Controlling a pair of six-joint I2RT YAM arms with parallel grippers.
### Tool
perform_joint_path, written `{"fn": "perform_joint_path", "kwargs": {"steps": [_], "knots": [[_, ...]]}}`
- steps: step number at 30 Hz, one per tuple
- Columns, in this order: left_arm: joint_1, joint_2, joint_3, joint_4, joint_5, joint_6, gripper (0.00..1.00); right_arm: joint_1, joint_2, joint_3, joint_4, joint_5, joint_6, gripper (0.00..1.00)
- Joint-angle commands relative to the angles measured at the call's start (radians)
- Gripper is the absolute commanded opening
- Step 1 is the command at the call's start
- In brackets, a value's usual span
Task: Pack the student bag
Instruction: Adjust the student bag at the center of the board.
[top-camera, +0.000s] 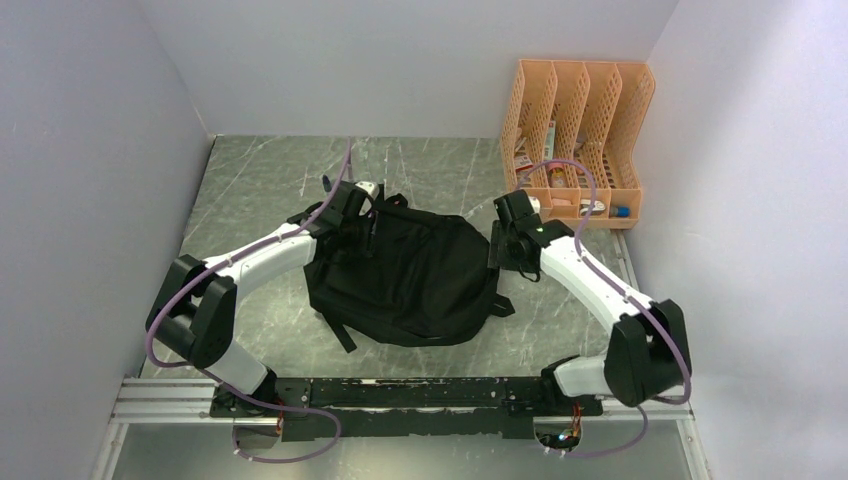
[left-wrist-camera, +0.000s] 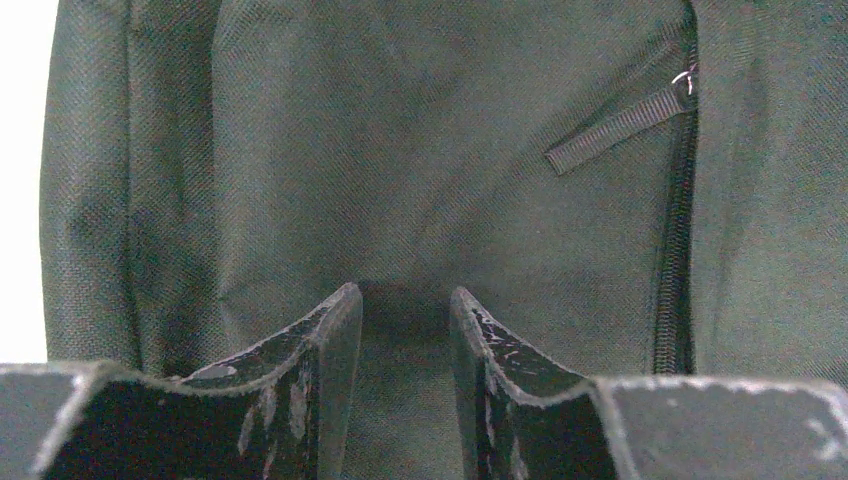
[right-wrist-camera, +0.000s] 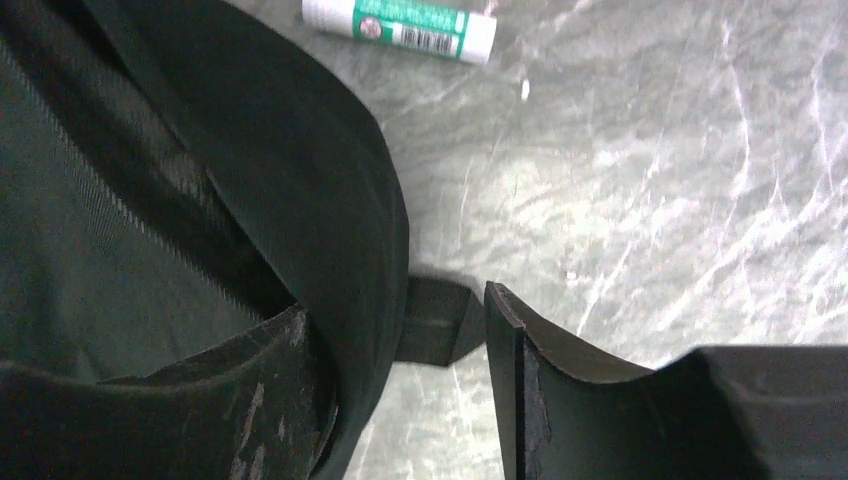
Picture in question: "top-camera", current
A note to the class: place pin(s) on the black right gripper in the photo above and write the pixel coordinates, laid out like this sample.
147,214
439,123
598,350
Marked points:
497,255

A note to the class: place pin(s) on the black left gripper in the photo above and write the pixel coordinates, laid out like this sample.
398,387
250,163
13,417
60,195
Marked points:
369,223

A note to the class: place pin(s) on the black student backpack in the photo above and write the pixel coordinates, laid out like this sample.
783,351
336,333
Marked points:
407,277

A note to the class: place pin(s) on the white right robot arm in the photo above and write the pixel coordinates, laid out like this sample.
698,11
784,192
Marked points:
647,352

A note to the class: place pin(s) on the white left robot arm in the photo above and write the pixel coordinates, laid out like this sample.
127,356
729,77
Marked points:
194,312

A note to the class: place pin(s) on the white red staples box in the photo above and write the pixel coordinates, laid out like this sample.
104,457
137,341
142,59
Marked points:
522,162

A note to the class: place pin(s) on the pink bottle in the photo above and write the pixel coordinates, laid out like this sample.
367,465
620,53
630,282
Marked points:
557,177

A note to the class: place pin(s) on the white stapler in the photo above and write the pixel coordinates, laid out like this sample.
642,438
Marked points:
593,208

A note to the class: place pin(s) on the grey blue sharpener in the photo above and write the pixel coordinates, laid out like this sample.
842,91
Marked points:
619,212

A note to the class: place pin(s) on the tall white green box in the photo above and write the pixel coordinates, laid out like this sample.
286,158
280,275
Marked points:
549,142

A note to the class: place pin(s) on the orange plastic desk organizer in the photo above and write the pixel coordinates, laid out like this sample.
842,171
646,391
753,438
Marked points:
599,109

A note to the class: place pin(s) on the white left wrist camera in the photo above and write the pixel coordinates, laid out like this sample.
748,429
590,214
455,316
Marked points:
370,188

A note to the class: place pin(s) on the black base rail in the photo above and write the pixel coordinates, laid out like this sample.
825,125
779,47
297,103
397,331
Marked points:
317,408

